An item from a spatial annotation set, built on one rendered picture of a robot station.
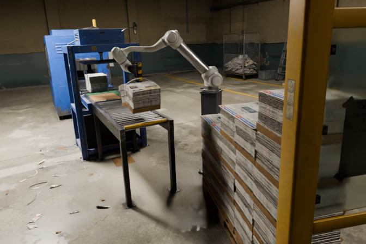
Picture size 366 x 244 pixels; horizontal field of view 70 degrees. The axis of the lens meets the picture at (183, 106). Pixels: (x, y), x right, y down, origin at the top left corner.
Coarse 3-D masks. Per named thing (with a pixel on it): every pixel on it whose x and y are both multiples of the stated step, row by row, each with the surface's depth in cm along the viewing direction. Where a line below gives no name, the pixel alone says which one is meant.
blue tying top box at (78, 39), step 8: (80, 32) 340; (88, 32) 345; (96, 32) 350; (104, 32) 354; (112, 32) 359; (120, 32) 365; (80, 40) 342; (88, 40) 347; (96, 40) 352; (104, 40) 356; (112, 40) 362; (120, 40) 367
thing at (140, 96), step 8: (128, 88) 246; (136, 88) 245; (144, 88) 246; (152, 88) 247; (160, 88) 250; (128, 96) 251; (136, 96) 241; (144, 96) 245; (152, 96) 249; (160, 96) 254; (136, 104) 244; (144, 104) 248; (152, 104) 253
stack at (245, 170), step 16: (208, 128) 242; (224, 144) 205; (208, 160) 253; (240, 160) 176; (208, 176) 259; (224, 176) 208; (240, 176) 178; (208, 192) 271; (224, 192) 213; (240, 192) 182; (224, 208) 219; (240, 208) 183; (224, 224) 223; (240, 224) 185
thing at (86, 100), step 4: (104, 92) 421; (108, 92) 420; (112, 92) 419; (116, 92) 417; (84, 96) 396; (88, 96) 392; (120, 96) 383; (84, 100) 370; (88, 100) 369; (92, 100) 365; (104, 100) 362; (108, 100) 364; (112, 100) 366; (84, 104) 376; (88, 104) 351; (88, 108) 352
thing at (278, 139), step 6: (258, 126) 146; (264, 132) 140; (270, 132) 133; (270, 138) 134; (276, 138) 128; (258, 168) 150; (264, 174) 144; (270, 174) 137; (270, 180) 138; (276, 180) 131; (276, 186) 132; (258, 204) 153; (264, 210) 147; (270, 216) 141; (336, 216) 139; (276, 222) 135; (258, 240) 158
